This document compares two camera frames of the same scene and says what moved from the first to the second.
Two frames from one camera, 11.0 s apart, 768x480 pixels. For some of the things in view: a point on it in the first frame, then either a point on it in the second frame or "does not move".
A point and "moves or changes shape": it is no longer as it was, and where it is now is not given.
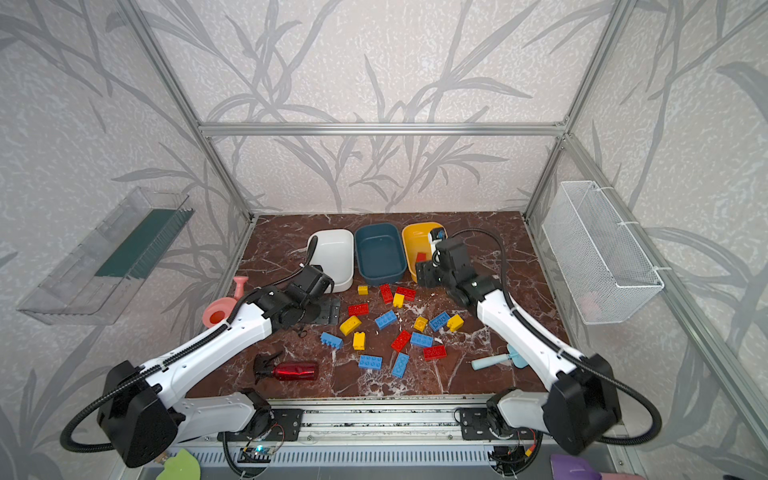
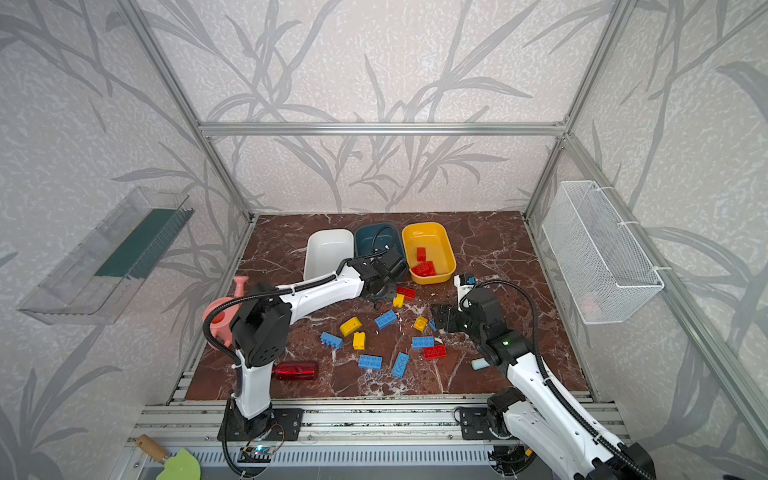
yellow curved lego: x=350 y=324 does not move
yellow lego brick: x=420 y=323 does not move
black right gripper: x=429 y=273 → x=454 y=318
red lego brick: x=357 y=310 moves or changes shape
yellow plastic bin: x=417 y=244 does not move
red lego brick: x=409 y=294 does not move
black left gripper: x=327 y=309 → x=383 y=285
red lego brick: x=434 y=352 does not move
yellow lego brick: x=359 y=341 does not move
